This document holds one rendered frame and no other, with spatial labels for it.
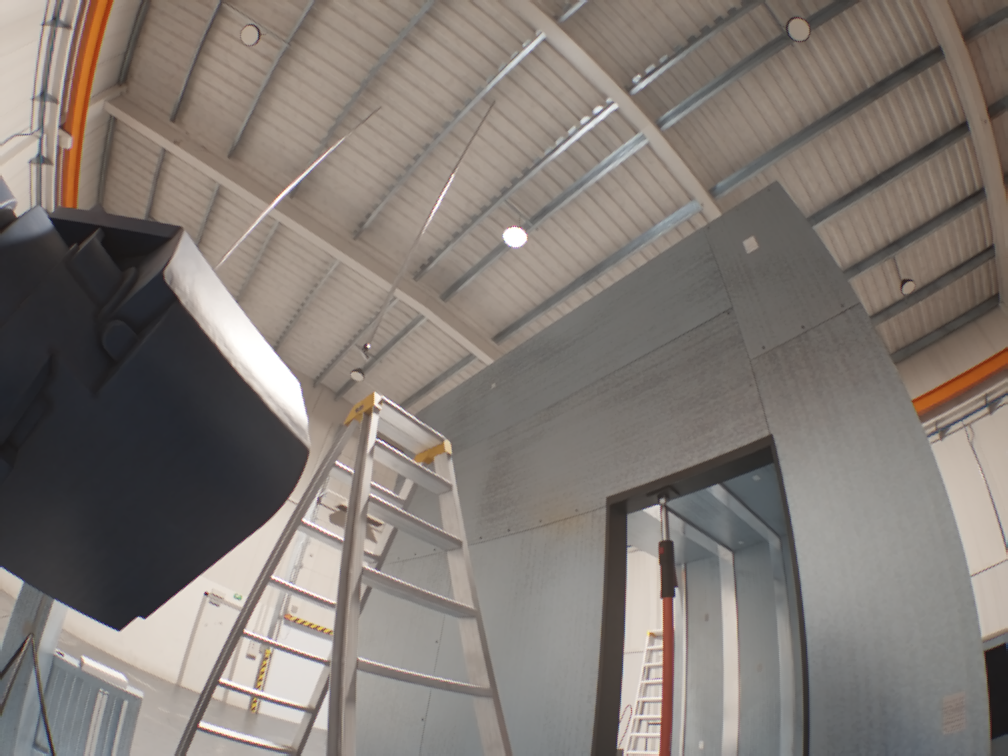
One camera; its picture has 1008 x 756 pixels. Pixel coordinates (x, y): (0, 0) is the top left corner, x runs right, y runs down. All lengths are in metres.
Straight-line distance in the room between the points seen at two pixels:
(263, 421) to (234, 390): 0.04
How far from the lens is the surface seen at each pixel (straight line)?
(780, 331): 1.51
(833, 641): 1.13
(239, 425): 0.42
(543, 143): 7.27
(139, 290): 0.39
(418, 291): 8.78
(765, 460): 1.38
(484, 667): 1.20
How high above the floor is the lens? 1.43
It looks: 40 degrees up
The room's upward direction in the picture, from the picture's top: 10 degrees clockwise
